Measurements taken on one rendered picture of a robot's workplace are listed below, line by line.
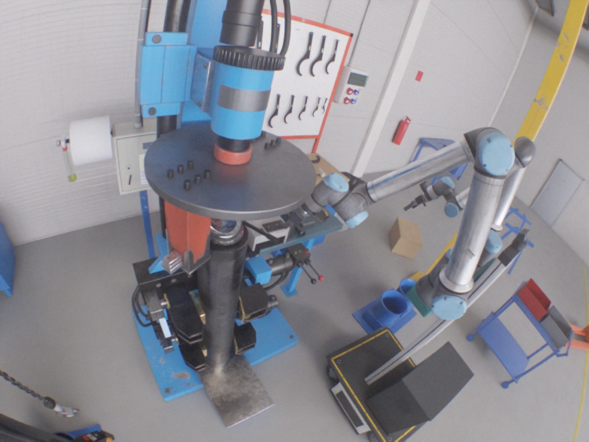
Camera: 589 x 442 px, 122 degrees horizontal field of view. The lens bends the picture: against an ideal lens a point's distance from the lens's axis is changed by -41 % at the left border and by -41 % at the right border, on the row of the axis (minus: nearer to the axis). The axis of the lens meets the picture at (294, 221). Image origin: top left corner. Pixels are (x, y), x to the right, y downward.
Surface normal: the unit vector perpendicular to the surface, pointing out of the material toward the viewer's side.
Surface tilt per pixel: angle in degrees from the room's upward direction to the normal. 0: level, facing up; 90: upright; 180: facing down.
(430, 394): 0
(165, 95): 90
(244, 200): 0
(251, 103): 90
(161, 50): 90
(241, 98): 90
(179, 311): 0
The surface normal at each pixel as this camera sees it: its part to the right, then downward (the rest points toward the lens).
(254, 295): 0.24, -0.75
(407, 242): -0.21, 0.58
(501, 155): -0.47, 0.35
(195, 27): 0.55, 0.63
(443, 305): -0.46, 0.54
